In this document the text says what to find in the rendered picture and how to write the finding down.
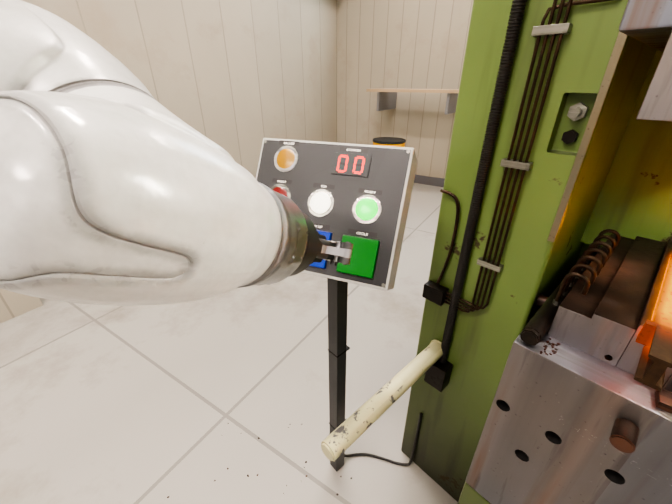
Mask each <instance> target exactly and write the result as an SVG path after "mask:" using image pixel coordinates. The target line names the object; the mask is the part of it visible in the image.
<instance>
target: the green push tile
mask: <svg viewBox="0 0 672 504"><path fill-rule="evenodd" d="M346 241H347V242H351V244H353V249H352V255H351V258H350V259H351V260H350V265H349V264H347V265H342V263H339V262H338V265H337V269H336V271H337V272H341V273H346V274H351V275H356V276H361V277H365V278H370V279H372V278H373V277H374V271H375V266H376V261H377V256H378V250H379V245H380V241H378V240H373V239H367V238H361V237H355V236H349V235H343V238H342V242H346Z"/></svg>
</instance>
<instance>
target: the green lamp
mask: <svg viewBox="0 0 672 504"><path fill-rule="evenodd" d="M377 211H378V206H377V203H376V202H375V201H374V200H373V199H371V198H363V199H361V200H360V201H359V202H358V203H357V205H356V214H357V216H358V217H359V218H360V219H362V220H370V219H372V218H373V217H374V216H375V215H376V214H377Z"/></svg>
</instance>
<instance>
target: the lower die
mask: <svg viewBox="0 0 672 504"><path fill-rule="evenodd" d="M671 252H672V240H671V239H668V241H667V243H664V242H660V241H656V240H652V239H648V238H644V237H640V236H636V238H635V240H634V239H630V238H626V237H622V236H621V239H620V242H619V244H618V246H616V248H615V250H614V252H613V253H612V254H611V256H610V258H609V260H607V262H606V264H605V266H604V267H602V269H601V272H600V274H599V276H596V279H595V281H594V283H593V285H590V288H589V290H588V293H587V295H583V294H582V293H581V292H582V290H583V288H584V285H585V284H584V281H583V280H582V279H581V278H579V279H578V281H577V282H576V284H575V285H574V286H573V288H572V289H571V290H570V292H569V293H568V295H567V296H566V297H565V299H564V300H563V301H562V303H561V304H560V306H559V308H558V310H557V313H556V315H555V317H554V320H553V322H552V325H551V327H550V330H549V332H548V336H550V337H552V338H554V339H556V340H559V341H561V342H563V343H565V344H567V345H570V346H572V347H574V348H576V349H578V350H580V351H583V352H585V353H587V354H589V355H591V356H593V357H596V358H598V359H600V360H602V361H604V362H607V363H609V364H611V365H613V366H616V367H618V368H620V369H622V370H624V371H626V372H629V373H631V374H633V375H635V373H636V369H637V366H638V363H639V359H640V356H641V353H642V349H643V347H644V346H645V345H642V344H640V343H637V342H635V341H636V338H637V336H638V334H639V333H640V331H641V329H642V327H643V326H644V324H645V322H646V321H647V319H648V320H651V319H652V315H653V312H654V309H655V305H656V302H657V299H658V295H659V292H660V289H661V285H662V282H663V279H664V275H665V272H666V268H667V265H668V262H669V258H670V255H671ZM605 355H610V356H612V358H613V360H611V361H608V360H606V359H605V357H604V356H605ZM663 389H666V390H668V391H670V392H672V368H669V367H667V369H666V372H665V377H664V382H663Z"/></svg>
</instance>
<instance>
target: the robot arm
mask: <svg viewBox="0 0 672 504"><path fill-rule="evenodd" d="M352 249H353V244H351V242H347V241H346V242H339V241H337V242H335V241H330V240H326V236H324V235H321V234H319V232H318V231H317V230H316V228H315V225H314V223H313V222H312V220H311V219H310V218H309V217H308V216H307V215H306V214H305V213H303V212H302V211H301V210H300V209H299V207H298V206H297V205H296V204H295V203H294V202H293V201H292V200H291V199H289V198H287V197H286V196H284V195H282V194H280V193H277V192H275V191H273V190H271V189H270V188H269V187H267V186H266V185H264V184H262V183H260V182H257V180H256V179H255V178H254V177H253V175H252V174H251V173H250V172H249V171H247V170H246V169H245V168H244V167H242V166H241V165H239V164H238V163H236V162H235V161H234V159H233V158H232V156H231V155H230V154H229V153H228V152H227V151H226V150H225V149H223V148H222V147H220V146H219V145H218V144H216V143H215V142H213V141H212V140H210V139H208V138H207V137H205V136H204V135H202V134H201V133H200V132H198V131H197V130H195V129H194V128H192V127H191V126H189V125H188V124H187V123H185V122H184V121H182V120H181V119H180V118H178V117H177V116H176V115H174V114H173V113H172V112H170V111H169V110H168V109H166V108H165V107H164V106H163V105H161V104H160V103H159V102H158V101H157V100H156V99H155V98H154V97H153V96H152V95H151V93H150V92H149V91H148V89H147V88H146V87H145V85H144V84H143V83H142V82H141V81H140V80H139V79H138V78H137V77H136V76H135V75H134V74H133V73H132V72H131V71H130V70H129V69H128V68H127V67H126V66H125V65H124V64H122V63H121V62H120V61H119V60H118V59H117V58H115V57H114V56H113V55H112V54H111V53H109V52H108V51H107V50H106V49H104V48H103V47H102V46H101V45H100V44H98V43H97V42H96V41H94V40H93V39H92V38H90V37H89V36H88V35H86V34H85V33H83V32H82V31H80V30H79V29H78V28H76V27H75V26H73V25H72V24H70V23H69V22H67V21H65V20H64V19H62V18H60V17H59V16H57V15H55V14H53V13H51V12H49V11H47V10H45V9H43V8H40V7H38V6H35V5H33V4H30V3H27V2H24V1H21V0H0V288H1V289H4V290H8V291H11V292H15V293H19V294H24V295H28V296H32V297H38V298H44V299H49V300H55V301H62V302H70V303H78V304H92V305H110V306H144V305H165V304H175V303H182V302H190V301H197V300H203V299H207V298H211V297H215V296H219V295H223V294H225V293H228V292H230V291H232V290H234V289H235V288H242V287H249V286H254V285H258V286H260V285H265V284H267V285H270V284H274V283H278V282H280V281H282V280H284V279H286V278H287V277H290V276H294V275H297V274H299V273H301V272H302V271H304V270H305V269H306V268H307V267H308V266H309V265H310V264H313V262H321V261H322V259H323V260H327V261H330V264H331V265H336V266H337V265H338V262H339V263H342V265H347V264H349V265H350V260H351V259H350V258H351V255H352Z"/></svg>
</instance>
